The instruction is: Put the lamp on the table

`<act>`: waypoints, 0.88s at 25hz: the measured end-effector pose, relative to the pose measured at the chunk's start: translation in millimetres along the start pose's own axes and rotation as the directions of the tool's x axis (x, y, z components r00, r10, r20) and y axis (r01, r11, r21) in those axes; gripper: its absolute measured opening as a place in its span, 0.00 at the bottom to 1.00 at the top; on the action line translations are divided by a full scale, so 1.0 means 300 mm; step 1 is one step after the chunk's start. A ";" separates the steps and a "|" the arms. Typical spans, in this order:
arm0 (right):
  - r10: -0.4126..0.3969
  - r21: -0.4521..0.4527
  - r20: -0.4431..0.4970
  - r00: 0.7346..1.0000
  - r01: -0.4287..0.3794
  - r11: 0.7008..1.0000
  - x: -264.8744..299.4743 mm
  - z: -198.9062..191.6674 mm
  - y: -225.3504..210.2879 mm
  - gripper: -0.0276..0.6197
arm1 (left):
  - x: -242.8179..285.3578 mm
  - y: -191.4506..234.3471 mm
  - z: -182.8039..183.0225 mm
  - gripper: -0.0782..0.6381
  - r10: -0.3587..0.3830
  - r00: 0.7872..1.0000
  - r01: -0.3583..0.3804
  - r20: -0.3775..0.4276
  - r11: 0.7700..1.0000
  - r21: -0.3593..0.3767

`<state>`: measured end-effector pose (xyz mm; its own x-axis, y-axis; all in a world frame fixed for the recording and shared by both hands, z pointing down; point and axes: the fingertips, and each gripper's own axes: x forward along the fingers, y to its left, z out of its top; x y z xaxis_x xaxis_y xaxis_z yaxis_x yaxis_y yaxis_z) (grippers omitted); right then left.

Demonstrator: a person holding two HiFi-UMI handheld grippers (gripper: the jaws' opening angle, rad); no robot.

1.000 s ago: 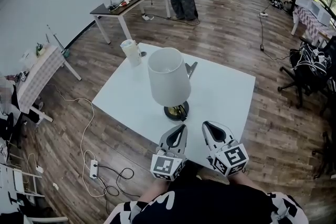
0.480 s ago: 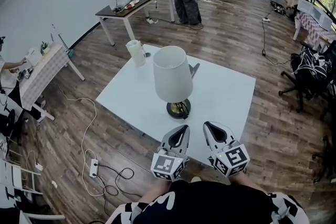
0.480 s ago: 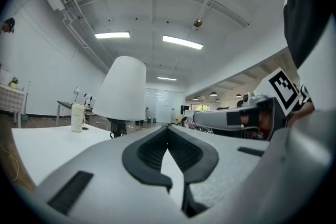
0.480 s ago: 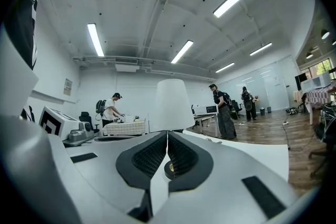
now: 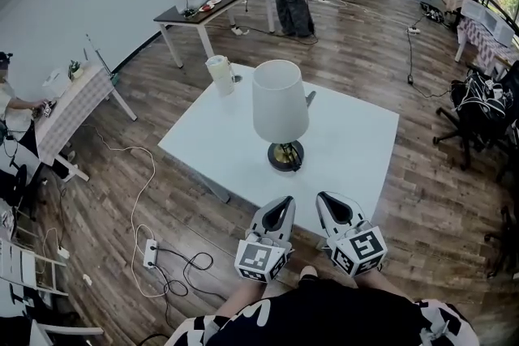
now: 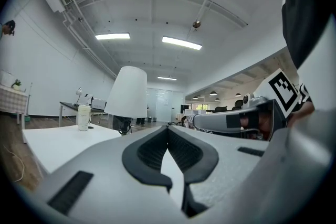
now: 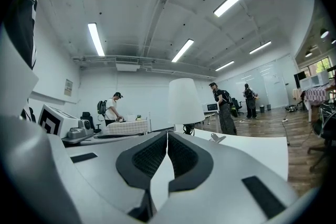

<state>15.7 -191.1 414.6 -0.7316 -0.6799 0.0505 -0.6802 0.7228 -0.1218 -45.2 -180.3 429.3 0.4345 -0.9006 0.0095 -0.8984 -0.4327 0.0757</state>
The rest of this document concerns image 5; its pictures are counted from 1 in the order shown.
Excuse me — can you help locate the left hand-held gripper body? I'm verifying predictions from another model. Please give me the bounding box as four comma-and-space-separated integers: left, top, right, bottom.
234, 229, 294, 284

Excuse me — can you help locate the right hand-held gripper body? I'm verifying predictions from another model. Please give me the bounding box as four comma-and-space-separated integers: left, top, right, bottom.
324, 219, 388, 277

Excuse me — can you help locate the white shade table lamp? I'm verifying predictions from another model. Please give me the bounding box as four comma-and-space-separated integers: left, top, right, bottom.
251, 59, 310, 173

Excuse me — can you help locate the person's left forearm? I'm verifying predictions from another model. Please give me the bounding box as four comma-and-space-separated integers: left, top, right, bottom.
218, 277, 271, 315

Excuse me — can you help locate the white square table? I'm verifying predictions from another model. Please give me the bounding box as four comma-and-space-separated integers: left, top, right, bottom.
157, 62, 401, 246

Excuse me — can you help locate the person's shoe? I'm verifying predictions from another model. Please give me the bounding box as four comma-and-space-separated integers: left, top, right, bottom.
298, 265, 317, 284

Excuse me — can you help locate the black and white shirt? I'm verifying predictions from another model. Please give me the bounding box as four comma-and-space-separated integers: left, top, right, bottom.
164, 277, 482, 346

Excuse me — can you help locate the black office chair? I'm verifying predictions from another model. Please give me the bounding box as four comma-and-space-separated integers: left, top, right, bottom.
484, 121, 519, 279
432, 60, 519, 171

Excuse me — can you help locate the cream tumbler with lid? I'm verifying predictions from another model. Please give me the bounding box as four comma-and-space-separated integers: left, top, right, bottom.
205, 55, 237, 96

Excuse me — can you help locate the black and white bag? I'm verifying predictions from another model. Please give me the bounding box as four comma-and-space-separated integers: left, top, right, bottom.
450, 68, 514, 130

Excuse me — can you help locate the checked cloth table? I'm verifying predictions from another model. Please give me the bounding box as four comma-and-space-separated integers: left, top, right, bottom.
34, 62, 139, 182

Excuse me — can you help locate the patterned cloth table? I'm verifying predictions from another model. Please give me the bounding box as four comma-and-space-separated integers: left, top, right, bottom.
453, 15, 519, 72

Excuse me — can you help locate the black power strip bundle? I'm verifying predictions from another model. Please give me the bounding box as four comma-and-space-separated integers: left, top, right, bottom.
419, 0, 445, 23

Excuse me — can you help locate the dark top table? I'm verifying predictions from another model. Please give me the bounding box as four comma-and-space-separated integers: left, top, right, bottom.
152, 0, 277, 69

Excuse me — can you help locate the thin metal stand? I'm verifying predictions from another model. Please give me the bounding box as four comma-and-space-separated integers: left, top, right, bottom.
84, 32, 121, 84

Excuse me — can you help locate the white microwave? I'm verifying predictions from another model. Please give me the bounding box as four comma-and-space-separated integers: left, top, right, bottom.
461, 0, 516, 48

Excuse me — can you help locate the white folding chair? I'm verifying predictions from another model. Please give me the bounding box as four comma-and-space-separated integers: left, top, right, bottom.
0, 238, 105, 337

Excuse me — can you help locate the black swivel chair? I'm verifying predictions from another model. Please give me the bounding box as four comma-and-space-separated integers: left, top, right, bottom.
0, 164, 44, 222

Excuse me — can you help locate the white box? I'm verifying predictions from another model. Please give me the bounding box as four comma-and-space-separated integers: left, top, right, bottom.
42, 66, 73, 98

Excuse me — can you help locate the black power cable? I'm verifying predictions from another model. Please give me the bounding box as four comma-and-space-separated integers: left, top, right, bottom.
152, 246, 228, 325

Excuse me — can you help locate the long white cable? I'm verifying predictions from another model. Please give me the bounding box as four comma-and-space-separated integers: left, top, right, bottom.
83, 123, 169, 299

